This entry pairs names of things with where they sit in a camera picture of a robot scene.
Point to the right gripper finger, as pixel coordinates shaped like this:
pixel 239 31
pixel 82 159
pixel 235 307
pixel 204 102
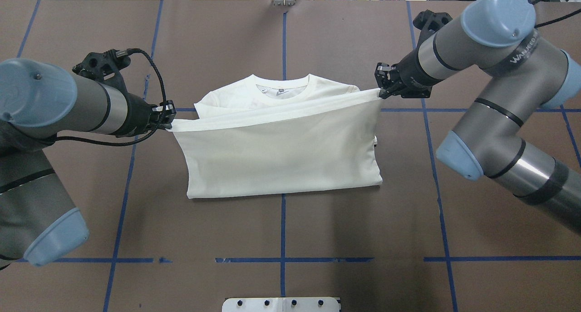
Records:
pixel 389 90
pixel 386 75

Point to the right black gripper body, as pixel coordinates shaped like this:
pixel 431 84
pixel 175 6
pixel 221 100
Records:
pixel 410 69

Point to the white long-sleeve cat shirt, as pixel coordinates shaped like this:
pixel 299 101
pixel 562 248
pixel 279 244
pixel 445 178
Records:
pixel 259 136

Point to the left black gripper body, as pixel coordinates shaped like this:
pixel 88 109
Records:
pixel 138 115

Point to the white camera mast with base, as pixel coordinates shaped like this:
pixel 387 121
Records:
pixel 282 304

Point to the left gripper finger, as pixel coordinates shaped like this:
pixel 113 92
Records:
pixel 164 109
pixel 164 123

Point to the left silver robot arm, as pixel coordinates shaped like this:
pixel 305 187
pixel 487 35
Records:
pixel 39 221

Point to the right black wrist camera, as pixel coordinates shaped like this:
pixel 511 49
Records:
pixel 430 22

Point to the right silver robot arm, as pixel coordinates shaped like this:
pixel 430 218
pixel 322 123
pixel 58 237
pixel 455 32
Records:
pixel 527 73

